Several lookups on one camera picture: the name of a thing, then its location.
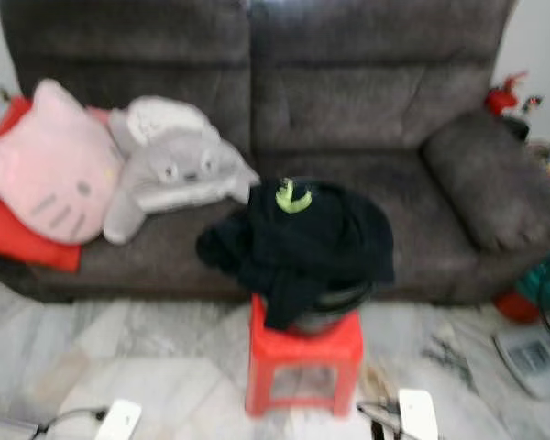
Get black printed shirt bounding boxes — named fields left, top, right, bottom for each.
left=196, top=177, right=397, bottom=331

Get red cushion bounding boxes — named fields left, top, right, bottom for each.
left=0, top=96, right=83, bottom=273

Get pink cat face pillow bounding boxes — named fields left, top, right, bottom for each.
left=0, top=79, right=127, bottom=246

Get grey plush toy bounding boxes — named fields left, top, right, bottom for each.
left=103, top=95, right=260, bottom=246

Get red plastic stool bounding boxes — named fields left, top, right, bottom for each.
left=245, top=295, right=365, bottom=419

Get dark round basket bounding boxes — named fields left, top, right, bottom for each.
left=284, top=280, right=372, bottom=337

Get dark grey fabric sofa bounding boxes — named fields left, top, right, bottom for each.
left=0, top=0, right=550, bottom=306

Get red artificial flowers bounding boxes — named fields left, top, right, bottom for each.
left=484, top=71, right=544, bottom=120

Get red round container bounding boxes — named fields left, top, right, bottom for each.
left=498, top=291, right=542, bottom=325

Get grey bathroom scale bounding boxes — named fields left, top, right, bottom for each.
left=493, top=325, right=550, bottom=401

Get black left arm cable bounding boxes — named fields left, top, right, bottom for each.
left=34, top=406, right=106, bottom=440

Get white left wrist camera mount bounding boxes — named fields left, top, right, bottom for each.
left=96, top=399, right=142, bottom=440

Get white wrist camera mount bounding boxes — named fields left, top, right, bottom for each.
left=96, top=399, right=142, bottom=440
left=397, top=389, right=440, bottom=440

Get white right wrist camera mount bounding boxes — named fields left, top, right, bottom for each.
left=397, top=389, right=440, bottom=440

